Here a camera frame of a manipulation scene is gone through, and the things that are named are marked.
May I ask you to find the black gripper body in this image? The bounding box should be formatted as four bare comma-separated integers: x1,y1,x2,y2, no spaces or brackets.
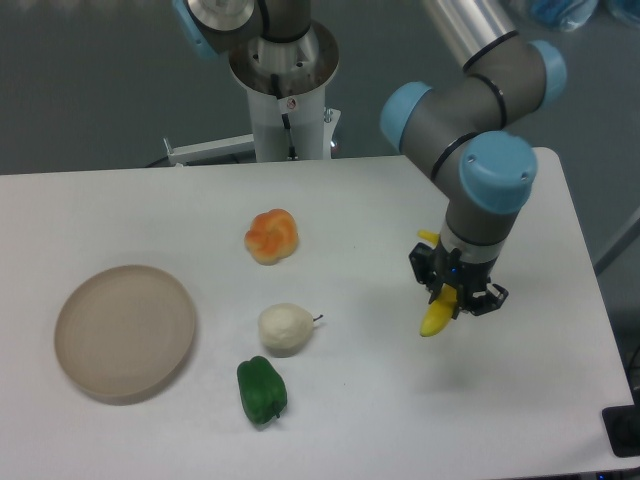
436,234,500,292

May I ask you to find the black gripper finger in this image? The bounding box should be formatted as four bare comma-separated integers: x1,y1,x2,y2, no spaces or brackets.
408,242,444,304
452,283,509,319

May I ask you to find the yellow banana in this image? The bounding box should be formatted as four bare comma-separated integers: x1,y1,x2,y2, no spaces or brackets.
417,229,459,339

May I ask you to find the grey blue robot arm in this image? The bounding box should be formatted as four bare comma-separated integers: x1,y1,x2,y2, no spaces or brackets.
173,1,567,316

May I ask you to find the orange swirl bread roll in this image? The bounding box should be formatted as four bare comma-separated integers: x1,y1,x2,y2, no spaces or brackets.
244,209,299,265

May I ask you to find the white pear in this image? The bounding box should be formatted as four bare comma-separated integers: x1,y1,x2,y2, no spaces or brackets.
257,303,323,356

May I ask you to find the black box at edge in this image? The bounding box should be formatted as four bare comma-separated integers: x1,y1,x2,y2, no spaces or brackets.
602,405,639,458

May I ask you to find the green bell pepper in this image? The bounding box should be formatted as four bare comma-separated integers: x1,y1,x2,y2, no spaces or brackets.
236,356,288,426

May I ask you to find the blue plastic bag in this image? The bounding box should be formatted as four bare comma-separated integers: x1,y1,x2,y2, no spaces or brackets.
510,0,639,32

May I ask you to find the beige round plate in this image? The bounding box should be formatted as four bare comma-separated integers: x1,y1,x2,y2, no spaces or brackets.
54,265,197,405

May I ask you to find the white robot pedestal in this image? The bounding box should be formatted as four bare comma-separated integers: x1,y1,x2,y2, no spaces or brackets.
165,20,340,166

